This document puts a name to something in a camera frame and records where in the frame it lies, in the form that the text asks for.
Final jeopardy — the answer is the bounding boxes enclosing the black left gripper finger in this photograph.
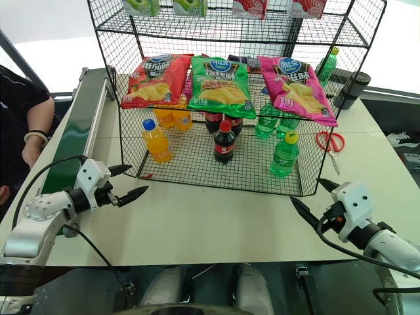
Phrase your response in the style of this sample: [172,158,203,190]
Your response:
[108,164,133,178]
[115,185,150,208]

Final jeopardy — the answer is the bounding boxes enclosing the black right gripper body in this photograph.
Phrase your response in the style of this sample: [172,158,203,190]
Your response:
[316,201,346,235]

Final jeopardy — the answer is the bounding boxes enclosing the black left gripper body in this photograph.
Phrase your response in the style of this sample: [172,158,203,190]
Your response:
[93,182,120,209]

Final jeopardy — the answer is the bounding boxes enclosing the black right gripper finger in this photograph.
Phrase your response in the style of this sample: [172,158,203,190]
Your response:
[318,178,339,196]
[289,196,321,232]

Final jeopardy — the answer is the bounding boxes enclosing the green conveyor belt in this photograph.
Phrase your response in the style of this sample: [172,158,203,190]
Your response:
[38,67,117,198]

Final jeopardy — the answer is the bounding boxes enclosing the person's left hand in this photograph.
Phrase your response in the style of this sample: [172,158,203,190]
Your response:
[21,139,46,169]

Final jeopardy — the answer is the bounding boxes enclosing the orange juice bottle blue cap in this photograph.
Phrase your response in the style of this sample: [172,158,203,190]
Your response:
[141,118,173,164]

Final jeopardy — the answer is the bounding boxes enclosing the green soda bottle yellow cap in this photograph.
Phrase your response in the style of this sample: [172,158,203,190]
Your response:
[270,131,301,179]

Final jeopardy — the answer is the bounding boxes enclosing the white sneaker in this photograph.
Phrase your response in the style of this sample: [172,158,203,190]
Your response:
[386,131,416,150]

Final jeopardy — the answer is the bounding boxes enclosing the grey rounded shape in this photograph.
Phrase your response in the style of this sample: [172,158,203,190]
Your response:
[140,265,188,310]
[234,264,275,315]

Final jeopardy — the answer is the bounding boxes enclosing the red potato chips bag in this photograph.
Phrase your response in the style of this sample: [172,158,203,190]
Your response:
[119,54,193,110]

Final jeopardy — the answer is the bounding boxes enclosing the black cylinder container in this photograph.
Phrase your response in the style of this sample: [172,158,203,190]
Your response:
[334,71,372,110]

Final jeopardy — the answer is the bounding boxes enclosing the pink potato chips bag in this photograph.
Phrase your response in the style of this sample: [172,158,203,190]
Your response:
[257,55,339,128]

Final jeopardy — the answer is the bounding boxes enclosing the pink snack packet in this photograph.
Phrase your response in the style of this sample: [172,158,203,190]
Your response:
[178,73,195,106]

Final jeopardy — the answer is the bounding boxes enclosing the cola bottle red cap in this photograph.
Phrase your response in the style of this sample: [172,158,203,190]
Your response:
[213,119,238,164]

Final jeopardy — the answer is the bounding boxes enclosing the ribbed green bottle yellow cap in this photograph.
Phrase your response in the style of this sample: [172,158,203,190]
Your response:
[316,47,341,88]

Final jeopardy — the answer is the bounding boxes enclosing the person in black shirt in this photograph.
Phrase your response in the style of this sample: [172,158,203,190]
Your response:
[0,64,52,195]

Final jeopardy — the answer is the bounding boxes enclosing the green potato chips bag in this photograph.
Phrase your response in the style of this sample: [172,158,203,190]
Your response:
[186,55,257,120]

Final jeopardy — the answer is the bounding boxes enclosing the green apple drink carton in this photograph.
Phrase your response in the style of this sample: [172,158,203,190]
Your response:
[123,0,161,17]
[173,0,208,18]

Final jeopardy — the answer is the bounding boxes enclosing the red strawberry drink carton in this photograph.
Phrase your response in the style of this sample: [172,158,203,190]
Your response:
[288,0,327,20]
[232,0,269,20]

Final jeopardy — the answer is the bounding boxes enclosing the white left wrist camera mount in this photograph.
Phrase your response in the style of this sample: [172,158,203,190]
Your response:
[75,158,112,211]

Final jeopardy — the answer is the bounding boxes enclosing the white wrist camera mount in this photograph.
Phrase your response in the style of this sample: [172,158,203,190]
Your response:
[75,158,112,211]
[331,180,375,242]

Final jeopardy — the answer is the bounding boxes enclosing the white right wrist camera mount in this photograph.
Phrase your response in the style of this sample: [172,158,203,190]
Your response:
[331,180,375,242]

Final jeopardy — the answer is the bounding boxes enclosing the red handled scissors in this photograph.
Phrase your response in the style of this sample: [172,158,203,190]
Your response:
[316,131,347,175]

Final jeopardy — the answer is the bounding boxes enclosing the black cable under left arm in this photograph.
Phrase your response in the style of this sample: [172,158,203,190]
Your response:
[62,224,135,296]

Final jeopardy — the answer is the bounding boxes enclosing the black metal bracket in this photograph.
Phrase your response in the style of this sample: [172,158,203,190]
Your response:
[295,264,325,315]

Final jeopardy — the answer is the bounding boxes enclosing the white bead bracelet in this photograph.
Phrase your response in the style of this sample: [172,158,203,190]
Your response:
[23,129,50,146]

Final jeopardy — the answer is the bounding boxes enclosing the black wire mesh rack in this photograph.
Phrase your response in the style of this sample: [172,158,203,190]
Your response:
[87,0,388,197]

